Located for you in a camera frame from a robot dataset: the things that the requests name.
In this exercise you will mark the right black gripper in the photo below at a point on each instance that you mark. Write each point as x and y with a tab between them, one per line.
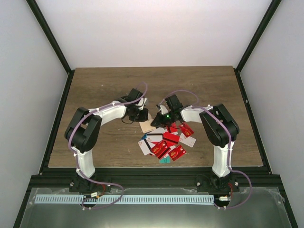
159	120

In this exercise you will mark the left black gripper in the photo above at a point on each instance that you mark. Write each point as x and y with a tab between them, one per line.
144	117

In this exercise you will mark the beige leather card holder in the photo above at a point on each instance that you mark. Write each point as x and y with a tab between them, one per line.
146	126

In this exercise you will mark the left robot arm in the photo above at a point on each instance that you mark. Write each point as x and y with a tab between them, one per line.
83	130

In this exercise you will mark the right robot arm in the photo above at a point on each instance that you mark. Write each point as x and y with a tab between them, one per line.
220	127

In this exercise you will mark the white black red card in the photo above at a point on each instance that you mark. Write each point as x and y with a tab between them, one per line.
155	135

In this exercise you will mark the red vip card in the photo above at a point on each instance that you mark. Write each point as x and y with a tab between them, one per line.
160	149
186	130

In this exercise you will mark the red gold card middle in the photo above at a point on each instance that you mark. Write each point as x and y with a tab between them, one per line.
177	152

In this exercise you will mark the teal card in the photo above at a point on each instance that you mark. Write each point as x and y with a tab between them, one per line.
165	160

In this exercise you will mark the light blue slotted cable duct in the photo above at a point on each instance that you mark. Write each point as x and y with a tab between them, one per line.
126	199

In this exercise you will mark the black aluminium frame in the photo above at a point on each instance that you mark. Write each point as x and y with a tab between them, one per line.
151	177

